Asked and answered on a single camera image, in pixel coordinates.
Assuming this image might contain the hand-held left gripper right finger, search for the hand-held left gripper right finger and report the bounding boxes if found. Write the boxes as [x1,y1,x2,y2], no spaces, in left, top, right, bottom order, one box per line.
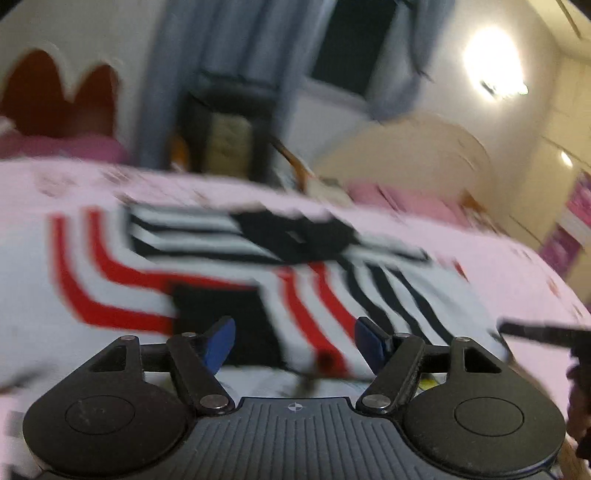
[355,316,506,414]

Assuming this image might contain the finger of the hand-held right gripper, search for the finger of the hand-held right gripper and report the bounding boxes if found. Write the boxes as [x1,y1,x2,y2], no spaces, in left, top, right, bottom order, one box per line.
[501,320,578,348]

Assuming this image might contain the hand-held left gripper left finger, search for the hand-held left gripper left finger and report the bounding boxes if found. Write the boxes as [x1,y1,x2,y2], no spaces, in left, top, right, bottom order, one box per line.
[85,316,237,414]

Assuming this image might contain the red black white striped sweater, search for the red black white striped sweater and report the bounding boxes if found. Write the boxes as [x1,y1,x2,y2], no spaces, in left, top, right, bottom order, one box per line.
[9,203,513,402]

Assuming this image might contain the pink floral blanket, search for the pink floral blanket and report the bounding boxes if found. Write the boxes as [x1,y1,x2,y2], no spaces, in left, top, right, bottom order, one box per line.
[0,157,591,480]

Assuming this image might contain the pink pillow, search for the pink pillow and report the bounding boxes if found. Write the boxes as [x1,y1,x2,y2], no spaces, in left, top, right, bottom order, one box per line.
[347,181,468,228]

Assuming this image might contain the cream wardrobe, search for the cream wardrobe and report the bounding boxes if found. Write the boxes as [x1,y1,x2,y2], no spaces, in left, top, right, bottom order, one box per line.
[489,46,591,280]

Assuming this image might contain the wooden chair armrest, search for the wooden chair armrest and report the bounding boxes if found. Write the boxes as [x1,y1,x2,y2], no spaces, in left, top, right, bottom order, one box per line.
[271,137,320,191]

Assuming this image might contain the round cream headboard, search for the round cream headboard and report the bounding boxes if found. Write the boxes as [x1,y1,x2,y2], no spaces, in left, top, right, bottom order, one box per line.
[318,113,494,206]

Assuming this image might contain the black leather chair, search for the black leather chair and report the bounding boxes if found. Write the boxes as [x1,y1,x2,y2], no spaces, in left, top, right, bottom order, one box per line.
[178,69,280,185]

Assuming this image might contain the magenta pillow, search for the magenta pillow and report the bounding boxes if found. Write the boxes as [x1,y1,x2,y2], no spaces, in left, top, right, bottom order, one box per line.
[0,117,132,163]

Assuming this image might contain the tied grey-blue curtain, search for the tied grey-blue curtain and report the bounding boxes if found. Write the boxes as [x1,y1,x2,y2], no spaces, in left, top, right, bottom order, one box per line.
[369,0,440,124]

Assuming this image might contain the wide grey-blue curtain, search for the wide grey-blue curtain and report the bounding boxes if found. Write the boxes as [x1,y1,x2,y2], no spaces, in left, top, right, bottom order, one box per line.
[136,0,335,172]

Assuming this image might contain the dark window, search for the dark window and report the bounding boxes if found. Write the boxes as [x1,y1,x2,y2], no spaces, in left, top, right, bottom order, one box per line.
[310,0,399,97]

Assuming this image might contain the red and white headboard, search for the red and white headboard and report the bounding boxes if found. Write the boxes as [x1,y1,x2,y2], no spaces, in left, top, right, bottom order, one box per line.
[0,39,126,140]

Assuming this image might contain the purple wall poster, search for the purple wall poster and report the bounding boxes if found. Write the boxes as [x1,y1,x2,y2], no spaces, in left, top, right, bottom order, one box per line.
[539,225,581,278]
[564,172,591,228]

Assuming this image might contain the bright wall lamp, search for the bright wall lamp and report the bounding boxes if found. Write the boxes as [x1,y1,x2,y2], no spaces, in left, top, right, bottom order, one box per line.
[462,25,531,115]

